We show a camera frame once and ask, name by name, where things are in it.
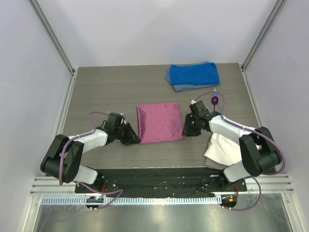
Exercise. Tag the aluminium frame post left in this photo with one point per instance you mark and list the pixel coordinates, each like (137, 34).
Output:
(51, 34)

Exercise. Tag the blue terry towel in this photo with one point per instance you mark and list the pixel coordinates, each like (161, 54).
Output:
(198, 74)

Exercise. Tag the aluminium front rail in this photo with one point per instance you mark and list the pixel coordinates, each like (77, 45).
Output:
(49, 185)

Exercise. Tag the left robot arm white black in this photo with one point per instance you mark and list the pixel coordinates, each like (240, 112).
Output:
(63, 158)

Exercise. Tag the white slotted cable duct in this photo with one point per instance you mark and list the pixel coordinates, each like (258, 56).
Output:
(97, 200)

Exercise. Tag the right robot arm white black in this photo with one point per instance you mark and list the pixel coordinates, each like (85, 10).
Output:
(259, 152)

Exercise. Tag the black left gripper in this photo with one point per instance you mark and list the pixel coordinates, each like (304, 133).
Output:
(133, 137)

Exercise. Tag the iridescent fork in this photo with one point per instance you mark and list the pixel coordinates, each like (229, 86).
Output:
(220, 105)

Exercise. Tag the aluminium frame post right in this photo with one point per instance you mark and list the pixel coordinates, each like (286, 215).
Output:
(276, 9)

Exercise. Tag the iridescent purple spoon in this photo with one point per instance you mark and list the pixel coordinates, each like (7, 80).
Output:
(215, 102)

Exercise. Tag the aluminium frame post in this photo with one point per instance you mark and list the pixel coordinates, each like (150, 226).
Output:
(51, 34)
(276, 9)

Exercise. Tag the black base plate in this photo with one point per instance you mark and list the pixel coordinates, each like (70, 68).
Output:
(176, 182)

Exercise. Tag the magenta satin napkin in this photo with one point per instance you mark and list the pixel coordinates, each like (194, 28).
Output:
(160, 122)

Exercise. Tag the white folded cloth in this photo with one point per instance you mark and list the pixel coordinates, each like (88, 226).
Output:
(221, 152)

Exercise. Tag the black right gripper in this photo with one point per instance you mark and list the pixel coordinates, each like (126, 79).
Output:
(191, 126)

